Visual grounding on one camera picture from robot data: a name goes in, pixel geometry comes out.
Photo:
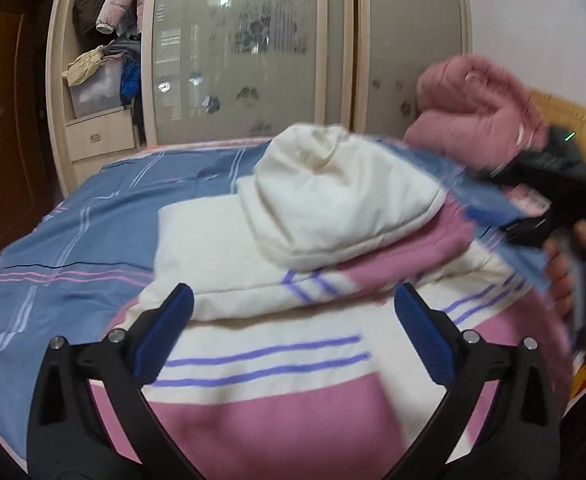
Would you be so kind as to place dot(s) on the person's right hand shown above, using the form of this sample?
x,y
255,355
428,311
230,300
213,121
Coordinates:
x,y
558,280

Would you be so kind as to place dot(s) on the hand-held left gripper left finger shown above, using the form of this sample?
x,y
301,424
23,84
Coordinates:
x,y
163,332

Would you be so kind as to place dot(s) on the pale yellow crumpled cloth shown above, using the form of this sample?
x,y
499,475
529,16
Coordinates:
x,y
83,65

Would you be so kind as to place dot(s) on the pink folded quilt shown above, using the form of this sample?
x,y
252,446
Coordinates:
x,y
473,110

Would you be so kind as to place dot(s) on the pink and white hooded jacket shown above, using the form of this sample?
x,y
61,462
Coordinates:
x,y
273,410

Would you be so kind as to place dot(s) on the beige wardrobe with frosted doors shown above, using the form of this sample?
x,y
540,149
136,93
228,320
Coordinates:
x,y
253,85

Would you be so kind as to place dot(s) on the beige wardrobe drawer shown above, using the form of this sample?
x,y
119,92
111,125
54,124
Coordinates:
x,y
98,136

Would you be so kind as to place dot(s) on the yellow cardboard box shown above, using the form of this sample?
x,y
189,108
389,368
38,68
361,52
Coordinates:
x,y
583,380

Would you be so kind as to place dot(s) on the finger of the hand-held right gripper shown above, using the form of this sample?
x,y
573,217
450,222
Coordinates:
x,y
503,172
523,230

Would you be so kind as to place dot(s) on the brown wooden door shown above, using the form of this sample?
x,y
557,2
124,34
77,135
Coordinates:
x,y
8,110

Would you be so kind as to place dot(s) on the clear plastic storage box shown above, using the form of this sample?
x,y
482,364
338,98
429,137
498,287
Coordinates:
x,y
95,96

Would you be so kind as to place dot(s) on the grey folded clothes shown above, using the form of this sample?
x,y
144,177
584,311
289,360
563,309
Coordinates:
x,y
123,47

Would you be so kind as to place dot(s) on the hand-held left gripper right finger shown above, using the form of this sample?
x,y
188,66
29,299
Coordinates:
x,y
425,335

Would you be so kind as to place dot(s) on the blue clothes pile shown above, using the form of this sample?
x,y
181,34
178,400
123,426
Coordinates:
x,y
129,82

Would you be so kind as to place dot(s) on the blue striped blanket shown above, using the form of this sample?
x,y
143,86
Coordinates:
x,y
73,220

